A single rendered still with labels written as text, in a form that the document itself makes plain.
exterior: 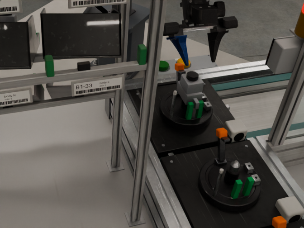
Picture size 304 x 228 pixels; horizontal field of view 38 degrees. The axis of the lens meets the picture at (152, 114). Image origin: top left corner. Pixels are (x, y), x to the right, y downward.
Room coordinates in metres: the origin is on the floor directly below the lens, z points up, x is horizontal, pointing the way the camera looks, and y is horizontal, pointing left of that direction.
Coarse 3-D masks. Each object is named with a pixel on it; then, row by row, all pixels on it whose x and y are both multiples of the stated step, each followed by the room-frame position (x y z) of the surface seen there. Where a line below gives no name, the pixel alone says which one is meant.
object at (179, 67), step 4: (176, 64) 0.96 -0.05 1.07; (180, 64) 0.96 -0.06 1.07; (176, 68) 0.95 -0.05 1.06; (180, 68) 0.95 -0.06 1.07; (176, 72) 0.95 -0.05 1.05; (180, 72) 0.93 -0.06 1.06; (184, 72) 0.94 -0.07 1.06; (176, 76) 0.95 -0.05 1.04; (180, 76) 0.95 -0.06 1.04; (176, 80) 0.95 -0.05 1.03; (176, 84) 0.94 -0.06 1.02; (176, 88) 0.94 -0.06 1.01
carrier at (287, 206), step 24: (240, 144) 0.79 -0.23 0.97; (168, 168) 0.69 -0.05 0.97; (192, 168) 0.70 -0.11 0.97; (216, 168) 0.69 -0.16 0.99; (240, 168) 0.70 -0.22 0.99; (264, 168) 0.72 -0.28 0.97; (192, 192) 0.63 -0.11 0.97; (216, 192) 0.60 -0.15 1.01; (240, 192) 0.63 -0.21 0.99; (264, 192) 0.65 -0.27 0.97; (192, 216) 0.56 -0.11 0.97; (216, 216) 0.57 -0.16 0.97; (240, 216) 0.58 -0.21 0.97; (264, 216) 0.59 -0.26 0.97; (288, 216) 0.58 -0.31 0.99
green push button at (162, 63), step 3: (162, 63) 1.10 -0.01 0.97; (165, 63) 1.10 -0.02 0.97; (168, 63) 1.10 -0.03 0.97; (159, 66) 1.08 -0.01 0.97; (162, 66) 1.08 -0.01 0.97; (165, 66) 1.08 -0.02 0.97; (168, 66) 1.09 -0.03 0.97; (159, 69) 1.07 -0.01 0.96; (162, 69) 1.07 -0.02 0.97; (165, 69) 1.08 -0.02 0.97
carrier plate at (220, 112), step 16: (160, 96) 0.94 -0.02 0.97; (208, 96) 0.97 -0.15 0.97; (224, 112) 0.91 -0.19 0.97; (160, 128) 0.82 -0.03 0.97; (176, 128) 0.82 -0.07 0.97; (208, 128) 0.84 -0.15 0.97; (160, 144) 0.76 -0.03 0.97; (176, 144) 0.77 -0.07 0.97; (192, 144) 0.77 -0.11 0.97; (208, 144) 0.79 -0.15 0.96
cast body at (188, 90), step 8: (192, 72) 0.90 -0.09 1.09; (184, 80) 0.88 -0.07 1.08; (192, 80) 0.88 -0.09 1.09; (200, 80) 0.88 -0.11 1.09; (184, 88) 0.87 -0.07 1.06; (192, 88) 0.86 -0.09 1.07; (200, 88) 0.87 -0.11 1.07; (184, 96) 0.87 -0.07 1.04; (192, 96) 0.86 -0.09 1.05; (200, 96) 0.87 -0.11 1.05
